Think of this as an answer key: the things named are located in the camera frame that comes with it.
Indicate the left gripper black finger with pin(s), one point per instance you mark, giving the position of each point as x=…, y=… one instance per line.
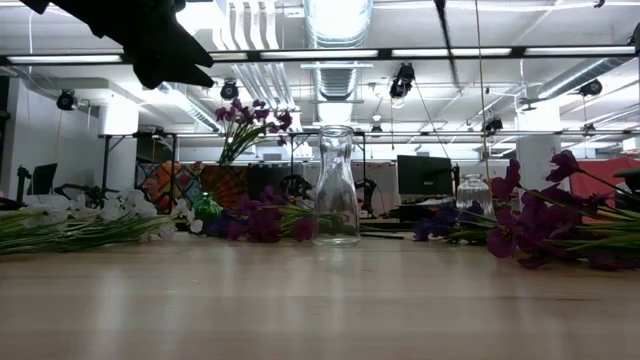
x=165, y=72
x=190, y=50

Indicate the black background robot arm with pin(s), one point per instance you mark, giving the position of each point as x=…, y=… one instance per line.
x=87, y=191
x=297, y=186
x=369, y=192

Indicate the green glass vase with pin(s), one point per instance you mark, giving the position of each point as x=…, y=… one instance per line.
x=207, y=210

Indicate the clear glass carafe vase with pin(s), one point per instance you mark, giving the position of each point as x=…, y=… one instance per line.
x=336, y=150

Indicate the ribbed clear glass vase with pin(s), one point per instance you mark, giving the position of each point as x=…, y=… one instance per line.
x=472, y=192

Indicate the colourful patterned cloth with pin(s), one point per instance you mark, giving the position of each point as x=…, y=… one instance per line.
x=225, y=185

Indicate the small dark monitor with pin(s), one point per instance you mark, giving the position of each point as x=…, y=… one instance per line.
x=44, y=179

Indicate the black computer monitor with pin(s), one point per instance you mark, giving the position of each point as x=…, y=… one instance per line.
x=425, y=175

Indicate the black background desk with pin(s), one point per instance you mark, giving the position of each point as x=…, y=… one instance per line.
x=425, y=215

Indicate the white cabinet appliance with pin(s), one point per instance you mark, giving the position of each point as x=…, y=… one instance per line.
x=537, y=160

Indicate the red partition panel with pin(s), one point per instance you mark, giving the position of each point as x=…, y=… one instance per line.
x=600, y=172

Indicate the black office chair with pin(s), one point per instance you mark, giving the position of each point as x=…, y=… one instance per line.
x=631, y=180

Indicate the black dome ceiling camera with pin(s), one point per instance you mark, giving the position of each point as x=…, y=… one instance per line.
x=229, y=91

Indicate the small black ceiling camera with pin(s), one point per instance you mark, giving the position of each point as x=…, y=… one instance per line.
x=494, y=125

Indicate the black frame bar with lights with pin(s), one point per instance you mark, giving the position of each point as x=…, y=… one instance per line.
x=518, y=51

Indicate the slim silver ceiling duct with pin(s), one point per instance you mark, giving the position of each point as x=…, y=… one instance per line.
x=575, y=77

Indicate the black frame post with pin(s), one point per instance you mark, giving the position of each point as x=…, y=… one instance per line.
x=636, y=40

